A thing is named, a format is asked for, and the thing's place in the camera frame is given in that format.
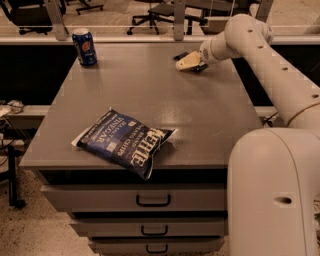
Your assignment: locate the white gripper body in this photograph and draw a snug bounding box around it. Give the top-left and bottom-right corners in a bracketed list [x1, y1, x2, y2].
[199, 32, 240, 64]

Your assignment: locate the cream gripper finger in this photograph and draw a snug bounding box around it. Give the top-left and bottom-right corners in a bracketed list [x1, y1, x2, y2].
[175, 51, 201, 71]

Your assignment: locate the blue rxbar blueberry bar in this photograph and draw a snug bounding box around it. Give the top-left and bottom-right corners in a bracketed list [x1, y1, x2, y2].
[174, 51, 208, 72]

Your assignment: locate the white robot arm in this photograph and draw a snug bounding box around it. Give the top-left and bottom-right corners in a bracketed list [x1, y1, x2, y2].
[176, 14, 320, 256]

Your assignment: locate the blue kettle chip bag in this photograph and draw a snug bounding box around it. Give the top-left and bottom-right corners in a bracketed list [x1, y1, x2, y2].
[71, 109, 174, 180]

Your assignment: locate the black office chair centre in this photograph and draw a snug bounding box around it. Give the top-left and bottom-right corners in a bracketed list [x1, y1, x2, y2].
[126, 0, 208, 36]

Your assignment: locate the black office chair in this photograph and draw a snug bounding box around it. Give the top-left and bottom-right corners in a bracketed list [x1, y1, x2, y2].
[126, 0, 208, 36]
[0, 0, 52, 35]

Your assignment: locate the blue pepsi can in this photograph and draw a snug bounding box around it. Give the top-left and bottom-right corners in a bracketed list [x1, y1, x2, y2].
[72, 28, 97, 66]

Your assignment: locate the grey drawer cabinet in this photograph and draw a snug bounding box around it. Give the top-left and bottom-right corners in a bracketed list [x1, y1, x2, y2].
[21, 43, 260, 256]

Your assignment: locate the top grey drawer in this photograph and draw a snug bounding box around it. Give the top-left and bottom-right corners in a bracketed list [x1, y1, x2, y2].
[41, 184, 226, 212]

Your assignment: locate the grey drawer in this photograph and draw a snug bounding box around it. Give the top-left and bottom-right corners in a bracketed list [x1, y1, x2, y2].
[70, 217, 226, 238]
[88, 237, 224, 255]
[41, 184, 226, 212]

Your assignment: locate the black office chair left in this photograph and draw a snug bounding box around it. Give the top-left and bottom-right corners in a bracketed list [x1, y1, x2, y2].
[0, 0, 52, 35]

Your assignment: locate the middle grey drawer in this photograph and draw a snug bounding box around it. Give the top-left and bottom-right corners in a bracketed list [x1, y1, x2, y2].
[70, 217, 226, 238]

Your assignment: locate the bottom grey drawer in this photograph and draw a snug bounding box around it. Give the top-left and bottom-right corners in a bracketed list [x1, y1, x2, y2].
[88, 237, 224, 255]

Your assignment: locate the black stand left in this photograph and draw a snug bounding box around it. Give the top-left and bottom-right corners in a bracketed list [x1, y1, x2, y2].
[8, 146, 26, 209]

